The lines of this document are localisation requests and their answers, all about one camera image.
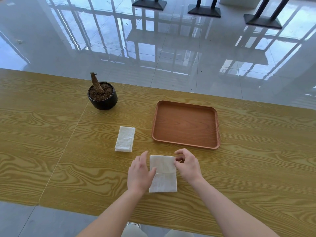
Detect person's left hand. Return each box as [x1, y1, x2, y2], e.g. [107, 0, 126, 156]
[127, 150, 157, 196]

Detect person's right hand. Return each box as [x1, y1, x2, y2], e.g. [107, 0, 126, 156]
[174, 148, 205, 186]

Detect light grey trousers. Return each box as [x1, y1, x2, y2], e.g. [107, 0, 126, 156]
[120, 226, 213, 237]

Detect person's right forearm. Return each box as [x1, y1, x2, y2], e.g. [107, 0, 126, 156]
[190, 177, 280, 237]

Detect black round plant pot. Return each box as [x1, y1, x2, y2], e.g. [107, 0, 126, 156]
[87, 82, 118, 111]

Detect folded white paper napkin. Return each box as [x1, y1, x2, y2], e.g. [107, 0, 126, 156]
[115, 126, 136, 153]

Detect black table base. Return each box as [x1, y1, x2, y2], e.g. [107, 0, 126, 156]
[243, 0, 292, 29]
[187, 0, 222, 18]
[132, 0, 167, 11]

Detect person's left forearm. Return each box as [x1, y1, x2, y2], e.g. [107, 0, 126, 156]
[76, 189, 146, 237]

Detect white paper napkin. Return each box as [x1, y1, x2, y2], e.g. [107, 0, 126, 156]
[149, 155, 178, 193]
[115, 126, 136, 153]

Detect brown dry plant stump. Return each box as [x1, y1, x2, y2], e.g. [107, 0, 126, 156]
[90, 71, 105, 95]

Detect brown wooden tray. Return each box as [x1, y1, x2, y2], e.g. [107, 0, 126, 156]
[151, 100, 221, 150]

